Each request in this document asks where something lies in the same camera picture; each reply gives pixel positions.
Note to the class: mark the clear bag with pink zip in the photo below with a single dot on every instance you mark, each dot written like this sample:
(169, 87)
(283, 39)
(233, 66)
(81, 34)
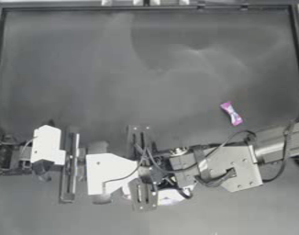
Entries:
(169, 199)

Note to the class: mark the black table frame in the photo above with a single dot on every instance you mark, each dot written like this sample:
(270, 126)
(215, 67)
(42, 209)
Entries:
(74, 6)

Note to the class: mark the purple candy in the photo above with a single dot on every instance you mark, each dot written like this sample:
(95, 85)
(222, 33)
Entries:
(231, 112)

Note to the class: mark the white frame bracket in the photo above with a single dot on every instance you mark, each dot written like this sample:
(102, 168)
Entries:
(155, 2)
(138, 2)
(107, 2)
(183, 2)

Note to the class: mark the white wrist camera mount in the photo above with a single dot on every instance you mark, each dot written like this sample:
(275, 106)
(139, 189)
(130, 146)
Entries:
(47, 147)
(109, 171)

